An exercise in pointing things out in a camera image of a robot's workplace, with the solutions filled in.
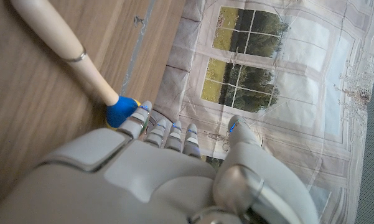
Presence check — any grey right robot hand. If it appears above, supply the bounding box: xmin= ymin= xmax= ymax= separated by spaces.
xmin=0 ymin=100 xmax=320 ymax=224

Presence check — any wooden maraca with colourful head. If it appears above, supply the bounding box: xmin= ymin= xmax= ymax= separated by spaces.
xmin=9 ymin=0 xmax=143 ymax=130

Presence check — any printed window backdrop cloth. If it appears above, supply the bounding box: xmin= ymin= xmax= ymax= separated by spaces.
xmin=152 ymin=0 xmax=374 ymax=224

